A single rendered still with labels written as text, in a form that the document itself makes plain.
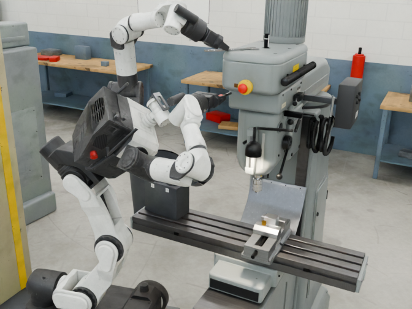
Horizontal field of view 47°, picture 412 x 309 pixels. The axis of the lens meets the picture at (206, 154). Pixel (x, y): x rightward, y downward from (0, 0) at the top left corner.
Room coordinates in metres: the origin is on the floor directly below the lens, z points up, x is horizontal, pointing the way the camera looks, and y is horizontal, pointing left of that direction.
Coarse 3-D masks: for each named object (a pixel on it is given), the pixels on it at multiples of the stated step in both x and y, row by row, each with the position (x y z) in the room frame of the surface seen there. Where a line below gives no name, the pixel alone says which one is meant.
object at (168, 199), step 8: (152, 184) 2.32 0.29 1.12; (160, 184) 2.30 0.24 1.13; (168, 184) 2.29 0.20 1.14; (152, 192) 2.33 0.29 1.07; (160, 192) 2.30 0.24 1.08; (168, 192) 2.26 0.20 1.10; (176, 192) 2.24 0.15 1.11; (184, 192) 2.30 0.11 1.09; (152, 200) 2.33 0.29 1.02; (160, 200) 2.30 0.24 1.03; (168, 200) 2.27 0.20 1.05; (176, 200) 2.24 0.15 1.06; (184, 200) 2.30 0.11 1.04; (152, 208) 2.33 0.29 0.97; (160, 208) 2.30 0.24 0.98; (168, 208) 2.27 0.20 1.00; (176, 208) 2.24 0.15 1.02; (184, 208) 2.30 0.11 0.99; (168, 216) 2.27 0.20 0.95; (176, 216) 2.24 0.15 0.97
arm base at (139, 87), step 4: (108, 84) 2.07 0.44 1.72; (136, 84) 2.06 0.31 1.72; (140, 84) 2.06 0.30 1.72; (136, 88) 2.04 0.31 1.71; (140, 88) 2.05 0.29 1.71; (136, 92) 2.03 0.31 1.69; (140, 92) 2.04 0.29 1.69; (136, 96) 2.04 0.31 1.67; (140, 96) 2.03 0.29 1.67; (132, 100) 2.01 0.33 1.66; (136, 100) 2.01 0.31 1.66; (140, 100) 2.03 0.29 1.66; (140, 104) 2.03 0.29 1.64
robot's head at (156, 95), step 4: (152, 96) 1.88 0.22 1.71; (156, 96) 1.88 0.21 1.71; (160, 96) 1.89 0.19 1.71; (148, 100) 1.90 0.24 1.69; (156, 100) 1.87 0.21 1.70; (164, 100) 1.89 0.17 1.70; (160, 104) 1.85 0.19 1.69; (164, 104) 1.88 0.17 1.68; (164, 108) 1.85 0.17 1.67; (168, 108) 1.86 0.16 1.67
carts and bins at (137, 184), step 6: (162, 150) 4.17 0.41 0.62; (162, 156) 4.15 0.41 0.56; (168, 156) 4.13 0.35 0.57; (174, 156) 4.08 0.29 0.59; (132, 180) 3.81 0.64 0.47; (138, 180) 3.75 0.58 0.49; (144, 180) 3.72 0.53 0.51; (132, 186) 3.82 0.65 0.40; (138, 186) 3.76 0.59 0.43; (144, 186) 3.73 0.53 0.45; (132, 192) 3.84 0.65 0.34; (138, 192) 3.76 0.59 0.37; (144, 192) 3.73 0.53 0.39; (132, 198) 3.86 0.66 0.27; (138, 198) 3.77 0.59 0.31; (144, 198) 3.74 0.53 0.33; (138, 204) 3.78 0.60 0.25; (144, 204) 3.74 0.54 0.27; (138, 210) 3.79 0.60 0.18
